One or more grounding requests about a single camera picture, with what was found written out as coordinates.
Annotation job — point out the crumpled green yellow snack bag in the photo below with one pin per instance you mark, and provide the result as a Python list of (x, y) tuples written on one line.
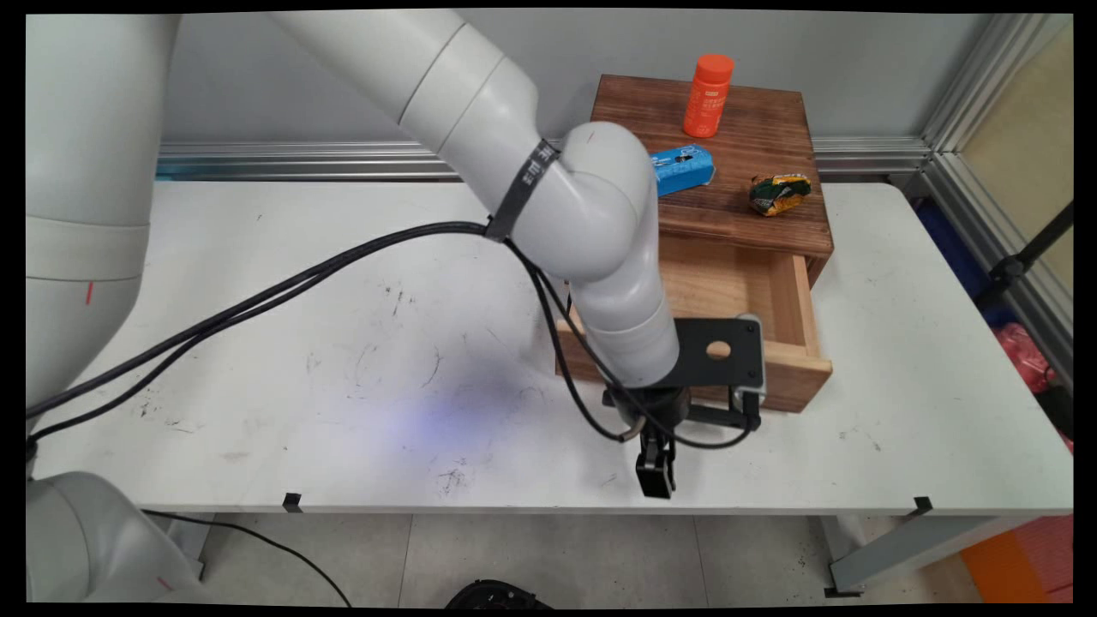
[(778, 194)]

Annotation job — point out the black tripod stand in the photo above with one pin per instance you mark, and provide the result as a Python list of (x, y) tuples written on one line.
[(1024, 257)]

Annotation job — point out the dark wooden drawer cabinet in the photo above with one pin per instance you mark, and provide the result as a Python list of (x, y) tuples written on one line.
[(754, 163)]

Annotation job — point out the orange plastic bottle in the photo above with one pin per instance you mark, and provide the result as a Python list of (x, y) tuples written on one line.
[(708, 96)]

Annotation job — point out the pink plastic bag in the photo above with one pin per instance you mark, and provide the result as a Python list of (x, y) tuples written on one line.
[(1024, 356)]

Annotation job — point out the blue bag under table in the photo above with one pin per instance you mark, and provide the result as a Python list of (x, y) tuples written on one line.
[(956, 257)]

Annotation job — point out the grey table leg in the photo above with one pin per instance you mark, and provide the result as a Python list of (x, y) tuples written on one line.
[(908, 548)]

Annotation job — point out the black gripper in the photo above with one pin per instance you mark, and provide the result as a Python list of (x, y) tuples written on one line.
[(656, 407)]

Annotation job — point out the blue tissue packet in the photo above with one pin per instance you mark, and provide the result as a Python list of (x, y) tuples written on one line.
[(686, 167)]

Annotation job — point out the black round floor object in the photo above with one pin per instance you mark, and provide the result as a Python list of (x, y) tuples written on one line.
[(497, 594)]

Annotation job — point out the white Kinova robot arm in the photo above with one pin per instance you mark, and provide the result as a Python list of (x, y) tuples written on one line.
[(343, 103)]

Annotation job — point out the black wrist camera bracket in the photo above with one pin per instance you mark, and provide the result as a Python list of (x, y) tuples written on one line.
[(728, 351)]

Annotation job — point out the black tape marker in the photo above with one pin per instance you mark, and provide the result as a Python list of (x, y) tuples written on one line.
[(921, 506), (292, 502)]

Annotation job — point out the orange box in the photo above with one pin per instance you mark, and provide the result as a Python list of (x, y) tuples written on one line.
[(1016, 557)]

